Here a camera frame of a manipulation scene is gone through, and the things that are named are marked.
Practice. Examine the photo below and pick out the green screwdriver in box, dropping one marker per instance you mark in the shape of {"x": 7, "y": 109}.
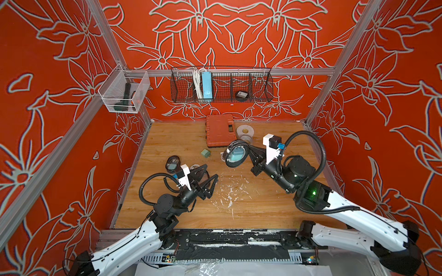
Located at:
{"x": 124, "y": 104}

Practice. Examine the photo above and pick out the aluminium horizontal back rail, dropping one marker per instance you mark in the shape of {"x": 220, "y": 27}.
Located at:
{"x": 277, "y": 72}

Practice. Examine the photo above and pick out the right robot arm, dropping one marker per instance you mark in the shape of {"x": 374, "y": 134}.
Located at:
{"x": 392, "y": 243}

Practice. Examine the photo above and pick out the green charger plug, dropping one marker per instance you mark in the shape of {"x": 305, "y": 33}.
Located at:
{"x": 235, "y": 157}
{"x": 206, "y": 153}

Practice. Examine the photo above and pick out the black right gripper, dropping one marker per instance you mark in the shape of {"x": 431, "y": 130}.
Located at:
{"x": 258, "y": 157}

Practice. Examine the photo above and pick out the white tape roll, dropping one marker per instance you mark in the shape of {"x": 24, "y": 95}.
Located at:
{"x": 246, "y": 130}

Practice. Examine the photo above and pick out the black wire wall basket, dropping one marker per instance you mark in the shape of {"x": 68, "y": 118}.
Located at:
{"x": 187, "y": 87}

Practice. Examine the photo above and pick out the aluminium frame post right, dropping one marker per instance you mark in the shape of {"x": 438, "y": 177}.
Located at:
{"x": 343, "y": 59}

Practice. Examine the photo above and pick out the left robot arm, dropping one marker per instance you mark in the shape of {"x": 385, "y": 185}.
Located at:
{"x": 156, "y": 230}

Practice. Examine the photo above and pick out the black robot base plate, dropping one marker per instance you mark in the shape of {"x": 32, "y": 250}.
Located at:
{"x": 193, "y": 246}

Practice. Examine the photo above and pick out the black round zip pouch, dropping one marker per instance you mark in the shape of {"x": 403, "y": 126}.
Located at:
{"x": 172, "y": 164}

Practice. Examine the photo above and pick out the clear packing tape roll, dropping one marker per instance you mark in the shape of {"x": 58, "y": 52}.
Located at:
{"x": 247, "y": 139}

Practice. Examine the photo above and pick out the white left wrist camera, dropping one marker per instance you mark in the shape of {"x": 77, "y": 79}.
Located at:
{"x": 183, "y": 176}

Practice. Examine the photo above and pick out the orange plastic tool case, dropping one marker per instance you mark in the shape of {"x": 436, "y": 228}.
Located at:
{"x": 220, "y": 130}

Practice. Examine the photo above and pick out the clear acrylic wall box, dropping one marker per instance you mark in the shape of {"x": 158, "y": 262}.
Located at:
{"x": 112, "y": 90}

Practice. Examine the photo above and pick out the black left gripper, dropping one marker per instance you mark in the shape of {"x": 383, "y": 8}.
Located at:
{"x": 199, "y": 191}

